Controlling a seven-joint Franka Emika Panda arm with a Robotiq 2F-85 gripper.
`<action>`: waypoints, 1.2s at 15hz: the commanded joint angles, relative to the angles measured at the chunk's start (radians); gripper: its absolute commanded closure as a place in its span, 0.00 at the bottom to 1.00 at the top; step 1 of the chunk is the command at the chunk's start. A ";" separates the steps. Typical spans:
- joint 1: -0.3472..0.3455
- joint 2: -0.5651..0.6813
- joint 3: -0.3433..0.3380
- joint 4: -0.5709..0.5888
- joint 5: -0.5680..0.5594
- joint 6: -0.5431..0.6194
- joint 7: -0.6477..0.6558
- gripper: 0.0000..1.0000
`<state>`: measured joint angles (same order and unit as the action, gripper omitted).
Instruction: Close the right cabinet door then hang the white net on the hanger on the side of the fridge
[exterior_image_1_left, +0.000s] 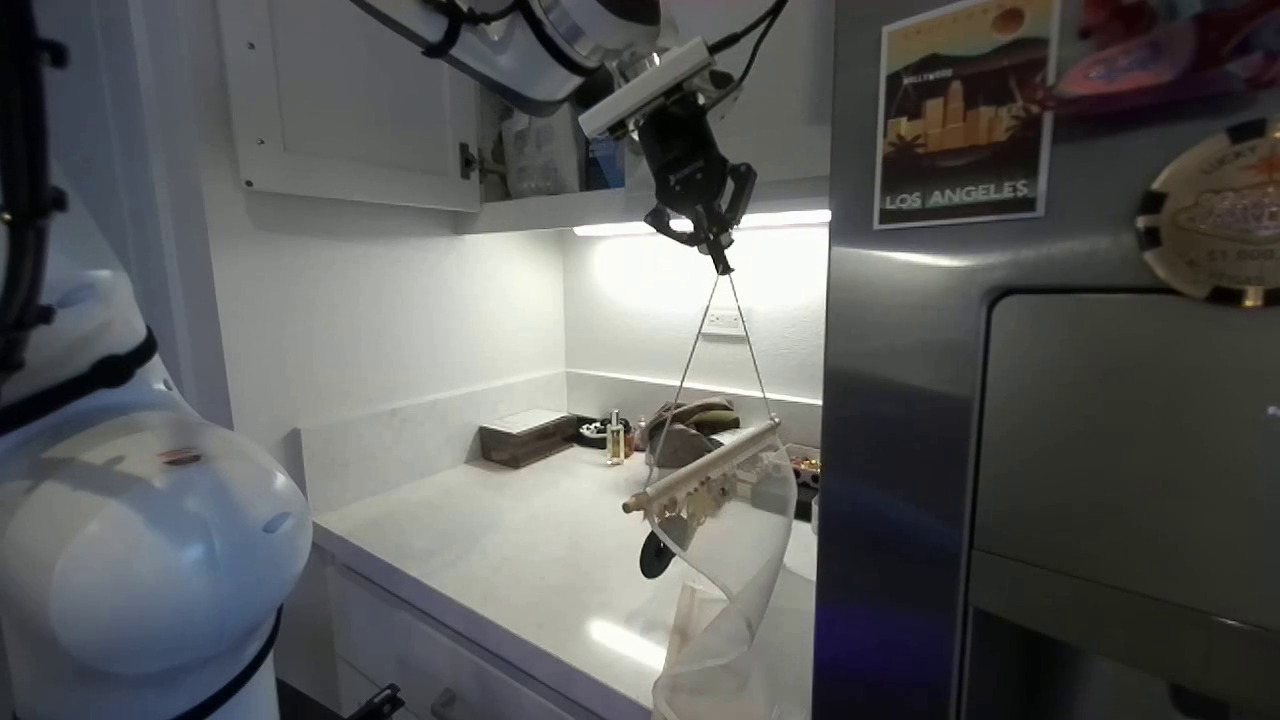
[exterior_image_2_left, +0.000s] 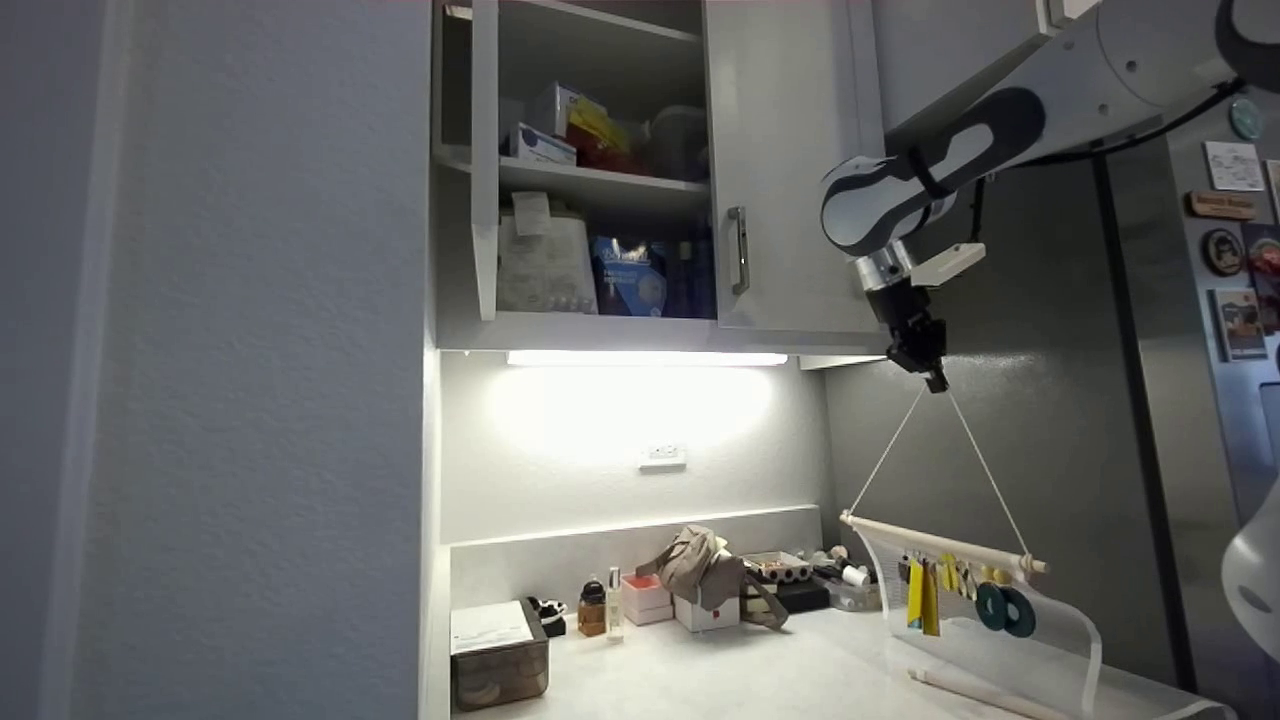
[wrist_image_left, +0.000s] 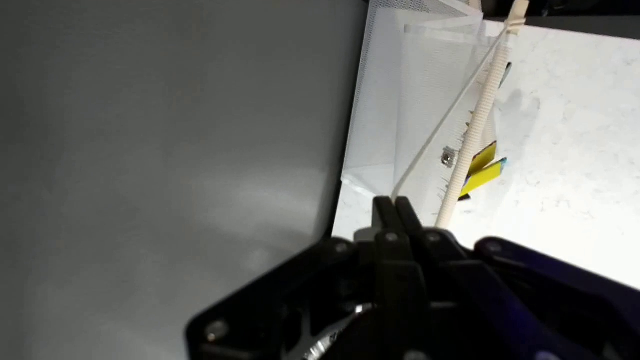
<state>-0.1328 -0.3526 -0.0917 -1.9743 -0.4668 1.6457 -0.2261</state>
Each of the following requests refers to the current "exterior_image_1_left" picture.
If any brown box white lid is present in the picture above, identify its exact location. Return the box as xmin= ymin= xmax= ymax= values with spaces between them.
xmin=473 ymin=402 xmax=591 ymax=472

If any white wall outlet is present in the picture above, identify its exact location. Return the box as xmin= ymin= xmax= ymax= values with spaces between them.
xmin=697 ymin=301 xmax=757 ymax=344

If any Los Angeles poster magnet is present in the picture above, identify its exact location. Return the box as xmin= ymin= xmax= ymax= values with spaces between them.
xmin=868 ymin=0 xmax=1063 ymax=231

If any amber glass bottle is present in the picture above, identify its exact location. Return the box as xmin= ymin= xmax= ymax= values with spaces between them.
xmin=602 ymin=408 xmax=638 ymax=472

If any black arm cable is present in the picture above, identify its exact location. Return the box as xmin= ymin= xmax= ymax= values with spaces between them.
xmin=0 ymin=0 xmax=792 ymax=390

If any white wall cabinet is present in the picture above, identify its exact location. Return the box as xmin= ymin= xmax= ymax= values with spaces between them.
xmin=457 ymin=0 xmax=831 ymax=238

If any stainless steel refrigerator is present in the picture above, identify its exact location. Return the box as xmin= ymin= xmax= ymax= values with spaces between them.
xmin=813 ymin=0 xmax=1280 ymax=720

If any red pink magnet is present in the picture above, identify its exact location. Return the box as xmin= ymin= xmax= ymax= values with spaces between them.
xmin=1049 ymin=0 xmax=1280 ymax=142

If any Las Vegas chip magnet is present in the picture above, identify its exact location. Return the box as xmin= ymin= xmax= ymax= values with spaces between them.
xmin=1127 ymin=113 xmax=1280 ymax=313

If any black drawer handle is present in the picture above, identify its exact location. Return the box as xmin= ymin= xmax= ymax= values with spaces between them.
xmin=349 ymin=679 xmax=407 ymax=720

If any white base cabinet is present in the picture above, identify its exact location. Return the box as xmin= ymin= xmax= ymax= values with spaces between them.
xmin=276 ymin=545 xmax=645 ymax=720

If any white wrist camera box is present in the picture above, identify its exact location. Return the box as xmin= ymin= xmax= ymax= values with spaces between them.
xmin=572 ymin=34 xmax=718 ymax=142

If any clear plastic bag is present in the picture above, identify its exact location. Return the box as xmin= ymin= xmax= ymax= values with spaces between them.
xmin=622 ymin=264 xmax=805 ymax=720

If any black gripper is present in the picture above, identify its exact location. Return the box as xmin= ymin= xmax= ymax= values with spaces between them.
xmin=638 ymin=85 xmax=761 ymax=278

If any under-cabinet light strip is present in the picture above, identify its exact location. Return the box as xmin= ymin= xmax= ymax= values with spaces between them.
xmin=567 ymin=202 xmax=831 ymax=244

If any dark box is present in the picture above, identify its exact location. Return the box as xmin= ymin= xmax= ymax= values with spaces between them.
xmin=792 ymin=445 xmax=823 ymax=523

